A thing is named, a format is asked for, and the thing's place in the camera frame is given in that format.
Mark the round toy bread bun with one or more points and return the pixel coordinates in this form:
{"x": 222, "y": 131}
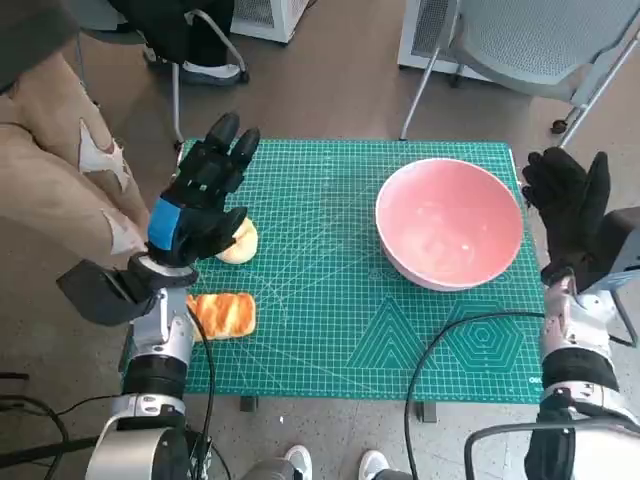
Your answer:
{"x": 245, "y": 247}

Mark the white mesh cabinet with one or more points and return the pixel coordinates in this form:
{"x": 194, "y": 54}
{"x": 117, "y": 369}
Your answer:
{"x": 270, "y": 20}
{"x": 425, "y": 35}

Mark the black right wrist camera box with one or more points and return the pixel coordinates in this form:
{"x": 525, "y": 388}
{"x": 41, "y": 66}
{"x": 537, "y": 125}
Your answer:
{"x": 620, "y": 240}

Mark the pink bowl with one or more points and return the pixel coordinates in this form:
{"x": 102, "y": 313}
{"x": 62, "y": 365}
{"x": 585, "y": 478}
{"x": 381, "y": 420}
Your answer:
{"x": 450, "y": 225}

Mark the grey mesh chair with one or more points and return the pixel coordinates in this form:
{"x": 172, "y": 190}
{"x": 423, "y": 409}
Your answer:
{"x": 540, "y": 45}

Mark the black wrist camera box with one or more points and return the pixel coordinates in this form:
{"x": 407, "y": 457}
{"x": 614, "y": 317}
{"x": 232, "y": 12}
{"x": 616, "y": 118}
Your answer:
{"x": 620, "y": 240}
{"x": 105, "y": 295}

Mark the metal frame office chair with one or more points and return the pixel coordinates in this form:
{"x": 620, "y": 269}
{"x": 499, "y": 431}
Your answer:
{"x": 175, "y": 100}

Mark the grey rounded robot leg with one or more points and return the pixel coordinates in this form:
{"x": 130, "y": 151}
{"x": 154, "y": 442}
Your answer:
{"x": 270, "y": 472}

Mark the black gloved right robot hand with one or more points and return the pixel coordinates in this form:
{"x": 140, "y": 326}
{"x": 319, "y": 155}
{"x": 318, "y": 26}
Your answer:
{"x": 565, "y": 200}

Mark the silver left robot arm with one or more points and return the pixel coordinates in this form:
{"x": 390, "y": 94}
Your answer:
{"x": 160, "y": 325}

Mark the black device with connectors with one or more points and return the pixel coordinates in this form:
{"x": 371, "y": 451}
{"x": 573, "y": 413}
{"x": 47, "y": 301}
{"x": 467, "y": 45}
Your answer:
{"x": 200, "y": 455}

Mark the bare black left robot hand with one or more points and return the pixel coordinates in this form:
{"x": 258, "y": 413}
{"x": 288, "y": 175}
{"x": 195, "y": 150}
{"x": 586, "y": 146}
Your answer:
{"x": 200, "y": 200}

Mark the rectangular striped toy bread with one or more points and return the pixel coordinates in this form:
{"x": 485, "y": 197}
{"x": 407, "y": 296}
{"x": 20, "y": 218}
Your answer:
{"x": 225, "y": 315}

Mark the white shoe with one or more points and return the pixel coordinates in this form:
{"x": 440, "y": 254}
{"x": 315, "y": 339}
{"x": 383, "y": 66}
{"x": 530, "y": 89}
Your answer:
{"x": 372, "y": 465}
{"x": 299, "y": 462}

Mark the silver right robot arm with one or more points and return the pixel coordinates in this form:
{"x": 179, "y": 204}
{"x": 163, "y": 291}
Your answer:
{"x": 575, "y": 320}

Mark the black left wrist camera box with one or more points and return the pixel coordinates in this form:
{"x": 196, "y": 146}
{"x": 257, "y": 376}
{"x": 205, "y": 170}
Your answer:
{"x": 105, "y": 295}

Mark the green cutting mat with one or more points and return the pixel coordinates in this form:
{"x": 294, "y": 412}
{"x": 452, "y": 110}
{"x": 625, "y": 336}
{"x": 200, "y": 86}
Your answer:
{"x": 325, "y": 250}

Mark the black table bracket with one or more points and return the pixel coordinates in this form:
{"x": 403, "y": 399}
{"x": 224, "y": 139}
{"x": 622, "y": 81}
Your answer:
{"x": 427, "y": 412}
{"x": 248, "y": 404}

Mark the person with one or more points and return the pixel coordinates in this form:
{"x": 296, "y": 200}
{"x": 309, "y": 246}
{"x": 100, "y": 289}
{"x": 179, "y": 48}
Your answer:
{"x": 50, "y": 175}
{"x": 190, "y": 30}

